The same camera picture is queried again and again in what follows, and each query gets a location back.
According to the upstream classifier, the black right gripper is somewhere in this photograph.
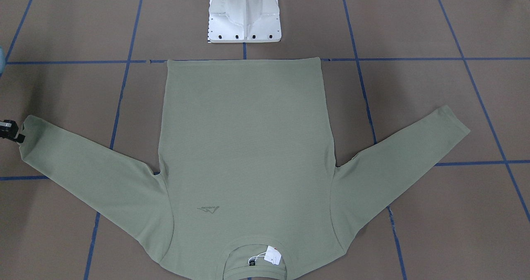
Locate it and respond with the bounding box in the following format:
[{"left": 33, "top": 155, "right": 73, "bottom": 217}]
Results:
[{"left": 0, "top": 120, "right": 25, "bottom": 143}]

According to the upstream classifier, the olive green long-sleeve shirt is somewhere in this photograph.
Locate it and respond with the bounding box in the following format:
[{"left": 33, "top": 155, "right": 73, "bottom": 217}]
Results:
[{"left": 19, "top": 58, "right": 470, "bottom": 280}]

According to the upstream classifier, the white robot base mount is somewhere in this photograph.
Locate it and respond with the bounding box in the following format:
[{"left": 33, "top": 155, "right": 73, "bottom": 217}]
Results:
[{"left": 207, "top": 0, "right": 282, "bottom": 43}]

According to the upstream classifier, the white paper hang tag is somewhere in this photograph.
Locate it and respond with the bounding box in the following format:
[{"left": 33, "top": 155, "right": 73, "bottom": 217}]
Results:
[{"left": 263, "top": 246, "right": 282, "bottom": 266}]

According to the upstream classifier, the brown paper table cover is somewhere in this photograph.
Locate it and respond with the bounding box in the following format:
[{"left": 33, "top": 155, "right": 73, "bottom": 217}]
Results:
[{"left": 1, "top": 0, "right": 529, "bottom": 280}]

